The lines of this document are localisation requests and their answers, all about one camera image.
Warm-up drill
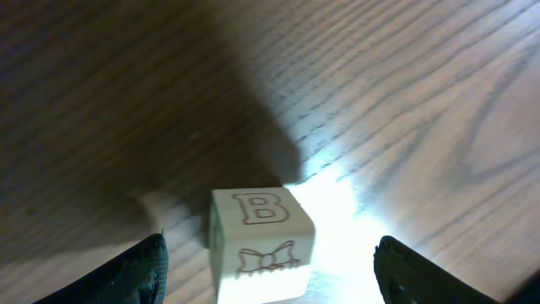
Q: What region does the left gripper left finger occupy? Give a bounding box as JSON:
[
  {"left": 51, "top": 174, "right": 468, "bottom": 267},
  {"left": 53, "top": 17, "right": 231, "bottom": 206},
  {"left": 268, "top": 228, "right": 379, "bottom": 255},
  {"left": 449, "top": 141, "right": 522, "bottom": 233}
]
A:
[{"left": 35, "top": 233, "right": 169, "bottom": 304}]

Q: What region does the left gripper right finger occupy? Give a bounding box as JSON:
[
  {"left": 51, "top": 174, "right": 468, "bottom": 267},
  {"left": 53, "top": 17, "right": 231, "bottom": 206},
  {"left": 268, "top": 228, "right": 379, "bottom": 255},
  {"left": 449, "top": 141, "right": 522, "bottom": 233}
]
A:
[{"left": 374, "top": 236, "right": 498, "bottom": 304}]

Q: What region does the plain wooden block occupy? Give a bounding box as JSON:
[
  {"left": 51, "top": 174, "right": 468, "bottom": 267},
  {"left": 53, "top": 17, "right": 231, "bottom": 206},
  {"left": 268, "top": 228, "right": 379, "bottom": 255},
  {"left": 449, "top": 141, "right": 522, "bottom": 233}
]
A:
[{"left": 208, "top": 187, "right": 316, "bottom": 304}]

